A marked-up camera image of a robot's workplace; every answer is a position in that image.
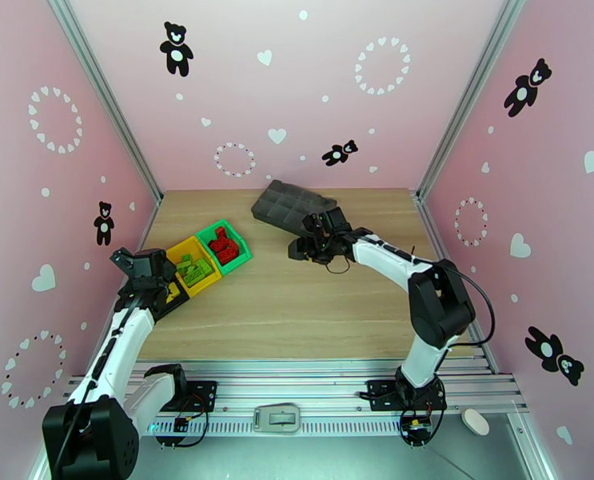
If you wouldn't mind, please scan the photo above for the green lego plate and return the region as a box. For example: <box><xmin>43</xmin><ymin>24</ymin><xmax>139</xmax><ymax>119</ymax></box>
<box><xmin>182</xmin><ymin>266</ymin><xmax>210</xmax><ymax>288</ymax></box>

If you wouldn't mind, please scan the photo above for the black plastic bin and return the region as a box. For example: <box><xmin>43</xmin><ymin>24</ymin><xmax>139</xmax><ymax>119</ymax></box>
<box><xmin>153</xmin><ymin>278</ymin><xmax>190</xmax><ymax>321</ymax></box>

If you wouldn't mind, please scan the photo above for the dark compartment organizer box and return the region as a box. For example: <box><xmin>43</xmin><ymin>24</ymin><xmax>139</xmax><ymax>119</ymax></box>
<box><xmin>250</xmin><ymin>179</ymin><xmax>339</xmax><ymax>240</ymax></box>

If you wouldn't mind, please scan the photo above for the yellow plastic bin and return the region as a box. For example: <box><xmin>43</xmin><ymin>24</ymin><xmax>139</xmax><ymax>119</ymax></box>
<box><xmin>165</xmin><ymin>235</ymin><xmax>224</xmax><ymax>298</ymax></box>

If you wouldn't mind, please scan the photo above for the green plastic bin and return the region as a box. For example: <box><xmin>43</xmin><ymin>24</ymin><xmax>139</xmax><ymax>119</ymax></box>
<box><xmin>194</xmin><ymin>218</ymin><xmax>252</xmax><ymax>277</ymax></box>

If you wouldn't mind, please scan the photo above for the white oval object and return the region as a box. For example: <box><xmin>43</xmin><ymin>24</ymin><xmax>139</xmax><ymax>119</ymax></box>
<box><xmin>461</xmin><ymin>407</ymin><xmax>491</xmax><ymax>436</ymax></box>

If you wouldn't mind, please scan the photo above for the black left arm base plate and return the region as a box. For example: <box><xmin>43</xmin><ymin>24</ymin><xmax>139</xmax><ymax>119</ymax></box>
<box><xmin>176</xmin><ymin>379</ymin><xmax>219</xmax><ymax>414</ymax></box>

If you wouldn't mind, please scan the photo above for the aluminium corner post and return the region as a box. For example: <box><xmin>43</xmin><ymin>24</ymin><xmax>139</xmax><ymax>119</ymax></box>
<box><xmin>44</xmin><ymin>0</ymin><xmax>164</xmax><ymax>207</ymax></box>
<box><xmin>416</xmin><ymin>0</ymin><xmax>528</xmax><ymax>200</ymax></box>

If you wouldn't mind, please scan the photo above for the aluminium front rail frame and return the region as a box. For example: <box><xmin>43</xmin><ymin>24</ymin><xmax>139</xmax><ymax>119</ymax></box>
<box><xmin>55</xmin><ymin>358</ymin><xmax>530</xmax><ymax>437</ymax></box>

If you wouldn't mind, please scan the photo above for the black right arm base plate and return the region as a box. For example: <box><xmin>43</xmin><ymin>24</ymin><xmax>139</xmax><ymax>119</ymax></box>
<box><xmin>366</xmin><ymin>379</ymin><xmax>448</xmax><ymax>413</ymax></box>

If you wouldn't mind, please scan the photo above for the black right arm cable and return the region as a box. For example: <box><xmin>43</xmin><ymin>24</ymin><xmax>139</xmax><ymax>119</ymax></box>
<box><xmin>446</xmin><ymin>268</ymin><xmax>496</xmax><ymax>350</ymax></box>

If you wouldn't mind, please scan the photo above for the grey metal latch handle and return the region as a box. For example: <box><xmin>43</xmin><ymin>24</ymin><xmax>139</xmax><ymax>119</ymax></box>
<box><xmin>252</xmin><ymin>402</ymin><xmax>303</xmax><ymax>434</ymax></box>

